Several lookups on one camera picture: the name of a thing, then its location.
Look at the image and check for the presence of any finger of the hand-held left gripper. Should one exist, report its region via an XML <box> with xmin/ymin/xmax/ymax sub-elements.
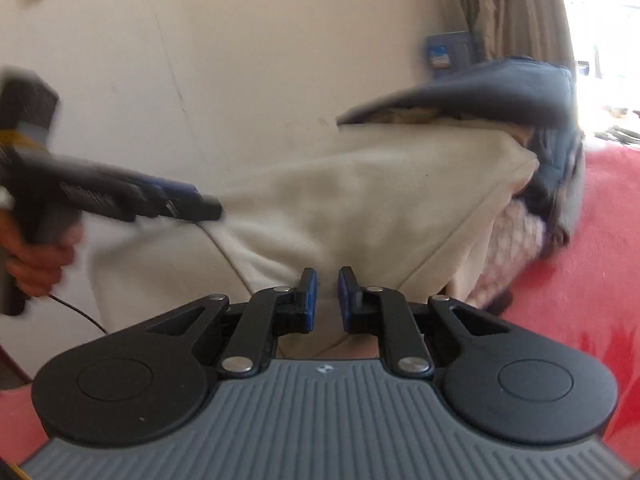
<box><xmin>132</xmin><ymin>172</ymin><xmax>224</xmax><ymax>223</ymax></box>

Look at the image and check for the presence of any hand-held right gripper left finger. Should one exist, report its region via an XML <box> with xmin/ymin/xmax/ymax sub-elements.
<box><xmin>147</xmin><ymin>267</ymin><xmax>319</xmax><ymax>378</ymax></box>

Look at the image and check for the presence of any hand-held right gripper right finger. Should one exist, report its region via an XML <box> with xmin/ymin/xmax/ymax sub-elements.
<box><xmin>338</xmin><ymin>266</ymin><xmax>511</xmax><ymax>378</ymax></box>

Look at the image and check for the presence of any beige hoodie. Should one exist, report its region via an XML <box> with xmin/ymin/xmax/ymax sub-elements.
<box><xmin>92</xmin><ymin>120</ymin><xmax>541</xmax><ymax>356</ymax></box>

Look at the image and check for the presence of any stack of folded clothes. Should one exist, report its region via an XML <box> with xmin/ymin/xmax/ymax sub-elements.
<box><xmin>336</xmin><ymin>57</ymin><xmax>586</xmax><ymax>261</ymax></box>

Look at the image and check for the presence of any person's left hand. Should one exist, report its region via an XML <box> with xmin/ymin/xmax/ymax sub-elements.
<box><xmin>0</xmin><ymin>205</ymin><xmax>83</xmax><ymax>298</ymax></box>

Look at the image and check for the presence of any pink beige knit sweater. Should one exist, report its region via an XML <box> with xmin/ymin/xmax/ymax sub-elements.
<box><xmin>470</xmin><ymin>200</ymin><xmax>548</xmax><ymax>306</ymax></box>

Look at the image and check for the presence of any red floral blanket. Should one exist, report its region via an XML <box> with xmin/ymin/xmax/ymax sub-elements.
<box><xmin>0</xmin><ymin>142</ymin><xmax>640</xmax><ymax>466</ymax></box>

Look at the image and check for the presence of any blue box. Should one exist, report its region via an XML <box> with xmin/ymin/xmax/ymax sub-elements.
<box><xmin>424</xmin><ymin>32</ymin><xmax>481</xmax><ymax>81</ymax></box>

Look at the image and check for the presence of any beige curtain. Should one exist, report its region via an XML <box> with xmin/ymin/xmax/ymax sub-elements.
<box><xmin>452</xmin><ymin>0</ymin><xmax>581</xmax><ymax>68</ymax></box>

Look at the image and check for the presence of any black cable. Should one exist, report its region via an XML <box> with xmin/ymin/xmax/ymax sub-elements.
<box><xmin>47</xmin><ymin>294</ymin><xmax>110</xmax><ymax>335</ymax></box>

